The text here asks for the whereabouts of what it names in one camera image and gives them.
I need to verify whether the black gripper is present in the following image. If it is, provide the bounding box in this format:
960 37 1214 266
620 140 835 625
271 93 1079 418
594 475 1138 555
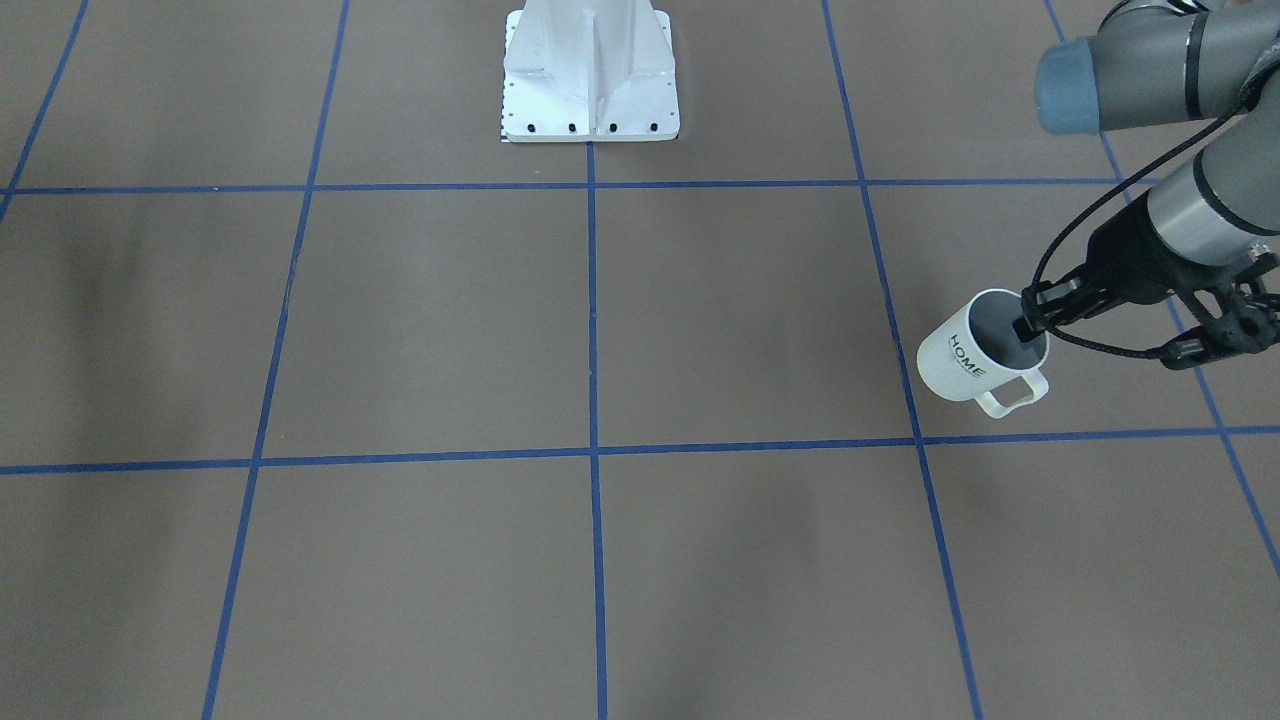
1012 193 1197 343

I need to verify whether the white HOME mug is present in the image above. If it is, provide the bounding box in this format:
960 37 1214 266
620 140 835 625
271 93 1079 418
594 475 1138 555
915 288 1050 419

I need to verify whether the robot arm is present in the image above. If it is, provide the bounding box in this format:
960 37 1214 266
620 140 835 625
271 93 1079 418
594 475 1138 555
1036 1 1277 313

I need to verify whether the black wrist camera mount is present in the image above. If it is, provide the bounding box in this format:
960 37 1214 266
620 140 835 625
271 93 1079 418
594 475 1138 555
1160 243 1279 370

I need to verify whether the black braided camera cable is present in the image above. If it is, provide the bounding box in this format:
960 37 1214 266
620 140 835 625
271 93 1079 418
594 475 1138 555
1030 105 1245 357

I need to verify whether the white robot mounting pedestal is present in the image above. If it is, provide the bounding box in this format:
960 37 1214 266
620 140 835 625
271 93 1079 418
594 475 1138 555
500 1 681 143

